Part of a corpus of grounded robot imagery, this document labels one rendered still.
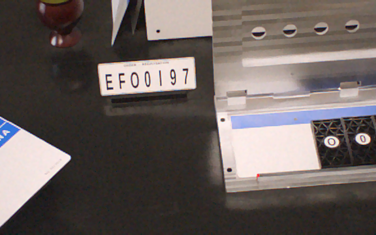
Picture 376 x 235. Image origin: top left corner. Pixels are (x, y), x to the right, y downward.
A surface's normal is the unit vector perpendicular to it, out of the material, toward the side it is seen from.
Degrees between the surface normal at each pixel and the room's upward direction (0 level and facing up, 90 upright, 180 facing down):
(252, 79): 76
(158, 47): 0
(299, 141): 0
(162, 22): 90
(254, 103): 0
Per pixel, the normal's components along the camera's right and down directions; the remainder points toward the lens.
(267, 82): 0.06, 0.55
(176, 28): 0.07, 0.72
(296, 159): -0.04, -0.68
